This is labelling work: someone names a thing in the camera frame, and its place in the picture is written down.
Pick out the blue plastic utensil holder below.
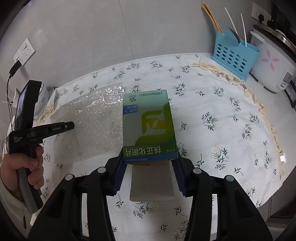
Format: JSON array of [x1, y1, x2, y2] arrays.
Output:
[[212, 30, 260, 80]]

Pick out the white wall socket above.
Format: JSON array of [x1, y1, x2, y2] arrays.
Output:
[[251, 3, 271, 25]]

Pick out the clear bubble wrap sheet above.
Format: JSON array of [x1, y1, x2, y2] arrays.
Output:
[[50, 83, 124, 164]]

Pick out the wooden chopsticks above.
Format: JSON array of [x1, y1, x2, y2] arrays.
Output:
[[201, 3, 223, 33]]

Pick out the person's left hand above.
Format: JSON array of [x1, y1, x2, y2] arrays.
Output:
[[0, 144, 45, 204]]

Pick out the white rice cooker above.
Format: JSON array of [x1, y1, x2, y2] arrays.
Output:
[[250, 25, 295, 93]]

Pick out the white floral tablecloth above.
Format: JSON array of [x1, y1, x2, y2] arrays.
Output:
[[32, 53, 286, 241]]

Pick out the blue rimmed plate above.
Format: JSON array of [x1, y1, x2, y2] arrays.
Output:
[[35, 84, 55, 113]]

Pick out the white straw utensil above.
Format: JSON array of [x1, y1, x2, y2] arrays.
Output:
[[240, 13, 247, 47], [224, 7, 241, 44]]

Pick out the green white medicine box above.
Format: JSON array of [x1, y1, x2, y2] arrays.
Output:
[[122, 89, 179, 202]]

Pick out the white wall outlet left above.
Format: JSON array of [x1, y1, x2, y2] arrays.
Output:
[[13, 38, 36, 65]]

